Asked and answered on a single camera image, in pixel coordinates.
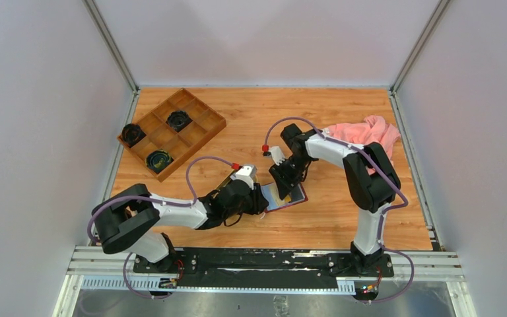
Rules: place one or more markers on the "black round part left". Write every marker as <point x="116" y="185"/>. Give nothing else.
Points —
<point x="131" y="134"/>

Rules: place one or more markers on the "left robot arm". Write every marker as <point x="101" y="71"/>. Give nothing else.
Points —
<point x="125" y="222"/>

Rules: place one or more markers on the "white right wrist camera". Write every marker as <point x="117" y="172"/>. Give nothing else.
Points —
<point x="275" y="153"/>

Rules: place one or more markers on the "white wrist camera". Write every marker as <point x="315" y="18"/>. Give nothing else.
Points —
<point x="275" y="153"/>
<point x="247" y="174"/>

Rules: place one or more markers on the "pink cloth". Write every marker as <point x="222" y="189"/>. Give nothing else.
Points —
<point x="372" y="129"/>

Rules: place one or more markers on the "beige oval tray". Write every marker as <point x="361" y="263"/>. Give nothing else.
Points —
<point x="227" y="180"/>

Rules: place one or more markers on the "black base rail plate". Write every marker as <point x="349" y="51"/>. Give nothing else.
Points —
<point x="247" y="268"/>

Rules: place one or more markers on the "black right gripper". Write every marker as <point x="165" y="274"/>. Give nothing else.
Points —
<point x="287" y="183"/>

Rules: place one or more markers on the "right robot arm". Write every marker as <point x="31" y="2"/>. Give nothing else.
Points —
<point x="372" y="181"/>

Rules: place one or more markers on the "red leather card holder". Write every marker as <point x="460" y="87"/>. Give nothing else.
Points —
<point x="298" y="195"/>

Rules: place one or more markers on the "black round part upper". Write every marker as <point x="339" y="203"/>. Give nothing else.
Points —
<point x="178" y="120"/>

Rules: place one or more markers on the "black round part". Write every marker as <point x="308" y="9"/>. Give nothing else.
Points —
<point x="131" y="134"/>
<point x="158" y="160"/>
<point x="178" y="120"/>

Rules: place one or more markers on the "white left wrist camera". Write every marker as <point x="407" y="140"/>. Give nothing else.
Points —
<point x="247" y="174"/>

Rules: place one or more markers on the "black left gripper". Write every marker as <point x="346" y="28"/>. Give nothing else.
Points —
<point x="258" y="201"/>

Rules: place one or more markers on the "black round part lower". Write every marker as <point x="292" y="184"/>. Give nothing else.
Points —
<point x="158" y="160"/>

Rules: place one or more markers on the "brown wooden divided tray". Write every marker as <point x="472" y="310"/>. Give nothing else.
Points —
<point x="206" y="124"/>

